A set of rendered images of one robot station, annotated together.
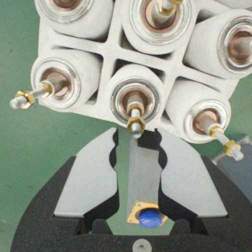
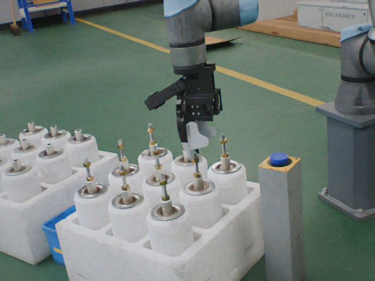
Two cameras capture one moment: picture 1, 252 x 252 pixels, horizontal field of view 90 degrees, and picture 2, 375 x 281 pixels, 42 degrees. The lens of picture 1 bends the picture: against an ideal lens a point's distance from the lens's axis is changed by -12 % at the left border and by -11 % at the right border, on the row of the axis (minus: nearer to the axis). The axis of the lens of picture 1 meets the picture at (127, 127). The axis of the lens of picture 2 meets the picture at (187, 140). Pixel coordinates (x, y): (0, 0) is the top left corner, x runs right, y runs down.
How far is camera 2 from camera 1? 1.10 m
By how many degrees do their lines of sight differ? 84
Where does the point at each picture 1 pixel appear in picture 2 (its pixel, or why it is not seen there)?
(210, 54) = (188, 168)
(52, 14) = (133, 204)
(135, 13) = (155, 183)
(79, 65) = not seen: hidden behind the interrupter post
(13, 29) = not seen: outside the picture
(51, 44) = (140, 245)
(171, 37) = (172, 176)
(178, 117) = (219, 177)
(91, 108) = (203, 236)
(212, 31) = (177, 168)
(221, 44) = (184, 164)
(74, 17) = (142, 198)
